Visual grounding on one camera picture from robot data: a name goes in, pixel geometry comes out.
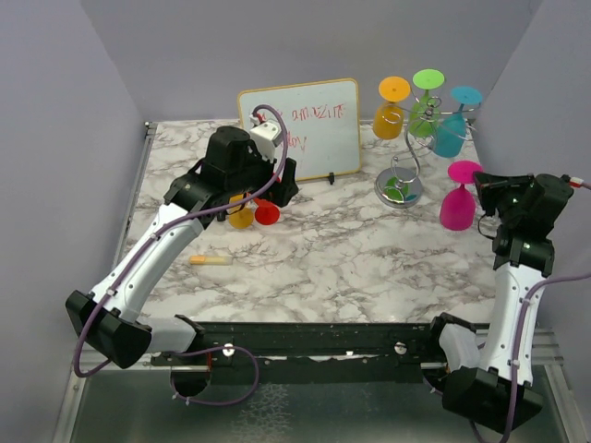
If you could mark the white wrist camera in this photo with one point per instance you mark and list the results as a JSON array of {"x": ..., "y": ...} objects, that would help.
[
  {"x": 573, "y": 181},
  {"x": 267, "y": 137}
]

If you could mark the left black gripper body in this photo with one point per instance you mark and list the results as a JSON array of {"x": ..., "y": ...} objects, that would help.
[{"x": 257, "y": 173}]

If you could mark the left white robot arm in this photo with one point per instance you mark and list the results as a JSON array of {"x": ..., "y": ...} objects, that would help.
[{"x": 237, "y": 163}]

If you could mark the red wine glass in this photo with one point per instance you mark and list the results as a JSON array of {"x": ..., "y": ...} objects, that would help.
[{"x": 266, "y": 212}]

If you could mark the yellow wine glass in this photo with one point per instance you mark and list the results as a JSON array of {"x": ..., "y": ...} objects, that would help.
[
  {"x": 389, "y": 118},
  {"x": 241, "y": 216}
]

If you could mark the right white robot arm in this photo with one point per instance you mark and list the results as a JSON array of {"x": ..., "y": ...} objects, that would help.
[{"x": 491, "y": 385}]

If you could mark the yellow framed whiteboard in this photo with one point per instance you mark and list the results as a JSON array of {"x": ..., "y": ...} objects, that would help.
[{"x": 322, "y": 122}]

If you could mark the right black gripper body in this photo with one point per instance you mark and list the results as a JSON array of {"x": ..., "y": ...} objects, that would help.
[{"x": 503, "y": 198}]

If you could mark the yellow wine glass left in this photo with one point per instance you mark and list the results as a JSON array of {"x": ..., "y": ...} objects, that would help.
[{"x": 389, "y": 118}]

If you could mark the blue wine glass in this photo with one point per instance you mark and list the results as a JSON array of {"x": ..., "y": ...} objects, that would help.
[{"x": 451, "y": 131}]

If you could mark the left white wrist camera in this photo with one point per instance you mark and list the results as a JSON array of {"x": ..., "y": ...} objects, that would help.
[{"x": 267, "y": 137}]

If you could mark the yellow wine glass front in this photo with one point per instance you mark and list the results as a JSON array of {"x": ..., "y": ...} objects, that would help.
[{"x": 241, "y": 216}]

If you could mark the green wine glass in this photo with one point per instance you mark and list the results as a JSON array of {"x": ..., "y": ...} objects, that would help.
[{"x": 422, "y": 125}]

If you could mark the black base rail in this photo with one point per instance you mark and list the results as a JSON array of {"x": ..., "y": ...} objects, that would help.
[{"x": 309, "y": 353}]

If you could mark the chrome wine glass rack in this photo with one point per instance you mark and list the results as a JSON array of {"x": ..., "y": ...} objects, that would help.
[{"x": 399, "y": 185}]

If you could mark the pink wine glass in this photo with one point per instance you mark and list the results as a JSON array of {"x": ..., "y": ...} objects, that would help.
[{"x": 458, "y": 209}]

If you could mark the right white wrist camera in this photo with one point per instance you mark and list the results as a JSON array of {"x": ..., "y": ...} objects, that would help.
[{"x": 573, "y": 181}]

